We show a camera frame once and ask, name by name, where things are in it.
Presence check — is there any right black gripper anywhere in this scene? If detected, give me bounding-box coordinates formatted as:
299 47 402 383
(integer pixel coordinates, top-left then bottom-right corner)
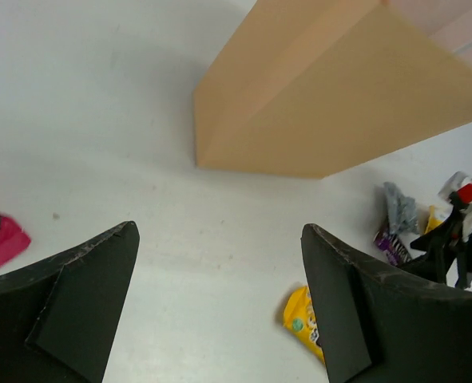
409 215 472 290

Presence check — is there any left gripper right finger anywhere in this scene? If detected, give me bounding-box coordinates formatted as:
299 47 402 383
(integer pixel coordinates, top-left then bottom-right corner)
301 224 472 382

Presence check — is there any brown M&M's packet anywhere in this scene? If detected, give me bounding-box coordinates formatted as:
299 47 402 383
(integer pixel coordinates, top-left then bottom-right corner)
373 228 413 267

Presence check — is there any yellow snack bar packet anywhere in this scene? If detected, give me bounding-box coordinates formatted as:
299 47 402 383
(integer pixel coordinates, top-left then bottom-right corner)
424 205 449 234

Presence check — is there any silver foil snack packet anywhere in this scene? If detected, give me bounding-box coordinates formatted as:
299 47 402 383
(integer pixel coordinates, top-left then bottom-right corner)
383 182 418 235

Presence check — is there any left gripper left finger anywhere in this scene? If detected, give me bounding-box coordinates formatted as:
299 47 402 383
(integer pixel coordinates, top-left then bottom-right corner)
0 221 140 382

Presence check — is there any brown paper bag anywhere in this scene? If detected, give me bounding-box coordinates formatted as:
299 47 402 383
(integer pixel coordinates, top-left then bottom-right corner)
193 1 472 178

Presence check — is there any yellow M&M's packet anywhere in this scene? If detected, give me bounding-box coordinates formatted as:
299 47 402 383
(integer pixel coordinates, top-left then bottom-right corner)
282 286 325 364

